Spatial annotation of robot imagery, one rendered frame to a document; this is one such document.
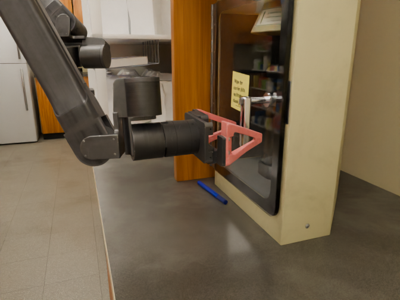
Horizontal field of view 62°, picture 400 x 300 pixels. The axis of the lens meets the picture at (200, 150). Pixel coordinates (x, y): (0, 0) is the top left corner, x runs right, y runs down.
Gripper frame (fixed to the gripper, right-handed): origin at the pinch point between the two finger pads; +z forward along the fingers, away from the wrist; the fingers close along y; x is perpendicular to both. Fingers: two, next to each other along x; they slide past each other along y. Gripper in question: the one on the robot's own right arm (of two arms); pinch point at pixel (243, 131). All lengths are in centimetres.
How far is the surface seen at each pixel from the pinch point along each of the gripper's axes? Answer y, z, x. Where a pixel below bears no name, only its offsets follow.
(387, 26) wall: 18, 49, -19
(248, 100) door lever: -0.8, 0.3, -5.5
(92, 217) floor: 208, -26, 116
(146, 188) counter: 29.7, -12.2, 20.8
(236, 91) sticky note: 12.5, 4.6, -5.3
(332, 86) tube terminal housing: -5.3, 13.5, -7.8
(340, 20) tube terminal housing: -5.2, 13.9, -18.0
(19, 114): 482, -108, 74
